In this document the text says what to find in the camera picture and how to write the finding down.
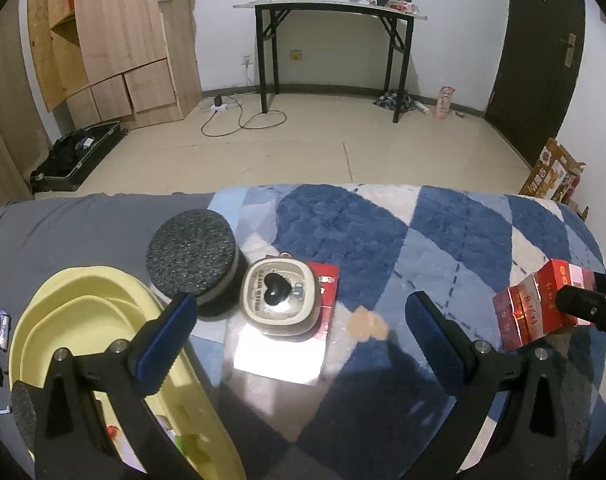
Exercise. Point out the pink packet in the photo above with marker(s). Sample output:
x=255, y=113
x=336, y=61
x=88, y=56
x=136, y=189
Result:
x=445, y=102

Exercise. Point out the red and white carton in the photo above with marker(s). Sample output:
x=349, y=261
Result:
x=528, y=310

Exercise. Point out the wooden wardrobe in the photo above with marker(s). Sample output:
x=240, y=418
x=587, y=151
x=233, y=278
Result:
x=123, y=35

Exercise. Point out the dark grey foam roll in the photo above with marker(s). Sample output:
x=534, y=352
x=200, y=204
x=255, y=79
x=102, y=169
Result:
x=190, y=255

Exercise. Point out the white cloth square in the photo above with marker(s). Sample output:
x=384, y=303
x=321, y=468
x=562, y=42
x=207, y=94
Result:
x=283, y=360

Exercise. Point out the dark brown door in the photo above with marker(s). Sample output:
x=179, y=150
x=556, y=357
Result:
x=538, y=45

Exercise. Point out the white wall socket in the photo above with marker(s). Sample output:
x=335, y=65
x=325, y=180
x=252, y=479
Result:
x=247, y=59

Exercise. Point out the black folding table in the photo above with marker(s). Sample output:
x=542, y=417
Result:
x=328, y=7

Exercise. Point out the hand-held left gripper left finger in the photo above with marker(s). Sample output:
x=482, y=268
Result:
x=163, y=342

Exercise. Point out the red packet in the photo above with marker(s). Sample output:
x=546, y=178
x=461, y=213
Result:
x=328, y=290

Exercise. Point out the grey bed sheet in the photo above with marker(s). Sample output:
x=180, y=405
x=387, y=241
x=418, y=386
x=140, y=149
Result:
x=83, y=230

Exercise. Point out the printed cardboard box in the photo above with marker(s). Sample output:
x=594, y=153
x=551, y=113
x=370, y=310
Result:
x=553, y=175

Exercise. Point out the yellow wall socket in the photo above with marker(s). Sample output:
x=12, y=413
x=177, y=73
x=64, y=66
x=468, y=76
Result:
x=296, y=55

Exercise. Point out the white tube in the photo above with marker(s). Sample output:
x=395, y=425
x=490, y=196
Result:
x=424, y=108

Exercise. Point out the yellow plastic basin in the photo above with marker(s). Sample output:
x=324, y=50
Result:
x=73, y=310

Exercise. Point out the red and white table clutter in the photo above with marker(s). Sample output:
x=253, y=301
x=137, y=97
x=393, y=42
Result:
x=402, y=6

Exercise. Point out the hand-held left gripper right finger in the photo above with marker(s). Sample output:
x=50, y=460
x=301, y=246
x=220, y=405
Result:
x=433, y=345

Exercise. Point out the white power strip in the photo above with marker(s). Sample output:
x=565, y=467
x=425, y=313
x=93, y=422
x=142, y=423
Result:
x=220, y=107

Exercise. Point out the dark clothes pile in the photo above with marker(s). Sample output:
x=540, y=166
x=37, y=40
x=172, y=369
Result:
x=394, y=101

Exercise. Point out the blue and white plaid blanket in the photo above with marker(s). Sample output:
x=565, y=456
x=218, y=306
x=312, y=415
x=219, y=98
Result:
x=393, y=240

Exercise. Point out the open black suitcase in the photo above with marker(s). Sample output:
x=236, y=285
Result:
x=75, y=155

